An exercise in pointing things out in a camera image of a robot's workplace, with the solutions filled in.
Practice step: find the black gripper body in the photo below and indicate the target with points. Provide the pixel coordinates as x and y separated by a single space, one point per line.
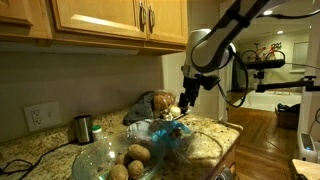
191 86

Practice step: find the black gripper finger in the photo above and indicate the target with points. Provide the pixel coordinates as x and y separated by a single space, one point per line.
183 104
193 100

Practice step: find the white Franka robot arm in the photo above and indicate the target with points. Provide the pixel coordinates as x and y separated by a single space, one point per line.
206 53

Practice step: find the blue and clear potato bag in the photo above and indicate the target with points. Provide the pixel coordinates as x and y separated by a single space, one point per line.
166 131

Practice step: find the black bag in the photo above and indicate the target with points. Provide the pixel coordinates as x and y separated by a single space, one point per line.
288 108

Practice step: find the yellow onion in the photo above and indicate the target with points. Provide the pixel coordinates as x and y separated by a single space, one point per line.
175 110

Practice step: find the white garlic bulb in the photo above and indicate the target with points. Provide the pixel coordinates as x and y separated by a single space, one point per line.
166 114

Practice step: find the brown stuffed toy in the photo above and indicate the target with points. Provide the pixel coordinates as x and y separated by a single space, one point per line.
163 100

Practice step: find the wooden base cabinet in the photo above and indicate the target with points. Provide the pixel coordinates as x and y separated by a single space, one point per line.
230 156

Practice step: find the red bicycle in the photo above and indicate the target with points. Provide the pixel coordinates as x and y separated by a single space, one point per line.
266 50

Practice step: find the small green-lidded jar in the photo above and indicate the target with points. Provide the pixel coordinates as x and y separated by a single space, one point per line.
97 133

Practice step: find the stainless steel canister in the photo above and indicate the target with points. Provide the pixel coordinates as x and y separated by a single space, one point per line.
83 129

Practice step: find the clear glass bowl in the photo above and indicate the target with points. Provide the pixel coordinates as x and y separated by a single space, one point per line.
96 160

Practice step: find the recessed ceiling light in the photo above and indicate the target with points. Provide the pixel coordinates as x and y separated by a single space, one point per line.
280 32
268 12

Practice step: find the window with white blinds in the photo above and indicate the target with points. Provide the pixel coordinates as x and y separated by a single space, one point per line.
300 55

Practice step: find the white small appliance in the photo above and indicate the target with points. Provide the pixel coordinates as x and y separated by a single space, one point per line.
306 146

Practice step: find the light wooden board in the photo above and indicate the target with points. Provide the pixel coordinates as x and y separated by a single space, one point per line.
306 168

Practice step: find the black wrist-mounted camera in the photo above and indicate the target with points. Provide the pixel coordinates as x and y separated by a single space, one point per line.
210 81

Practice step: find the black stereo camera bar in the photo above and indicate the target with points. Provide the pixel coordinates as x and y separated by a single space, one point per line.
265 64

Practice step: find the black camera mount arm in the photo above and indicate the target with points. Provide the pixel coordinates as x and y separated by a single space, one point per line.
283 85

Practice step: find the wooden wall cabinet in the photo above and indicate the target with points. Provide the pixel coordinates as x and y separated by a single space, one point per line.
100 16

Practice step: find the white wall outlet plate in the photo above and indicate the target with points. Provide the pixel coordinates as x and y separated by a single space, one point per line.
41 116

